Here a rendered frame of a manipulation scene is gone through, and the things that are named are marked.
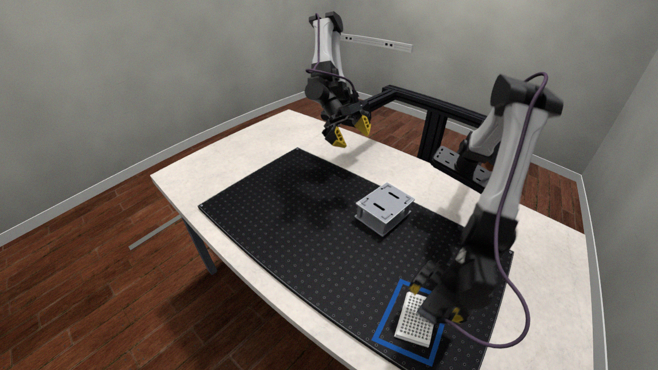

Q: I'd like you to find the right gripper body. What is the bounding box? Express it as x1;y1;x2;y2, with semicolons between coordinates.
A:
322;99;371;145

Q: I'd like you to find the blue tape outline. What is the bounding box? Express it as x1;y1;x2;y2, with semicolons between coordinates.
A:
372;279;444;366

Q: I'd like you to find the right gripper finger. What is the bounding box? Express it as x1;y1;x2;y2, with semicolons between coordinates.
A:
354;115;371;137
332;127;347;148

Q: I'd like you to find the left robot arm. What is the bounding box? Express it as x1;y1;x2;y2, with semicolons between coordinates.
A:
415;75;563;326

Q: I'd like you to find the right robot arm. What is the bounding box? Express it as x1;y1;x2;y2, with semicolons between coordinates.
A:
305;11;362;116

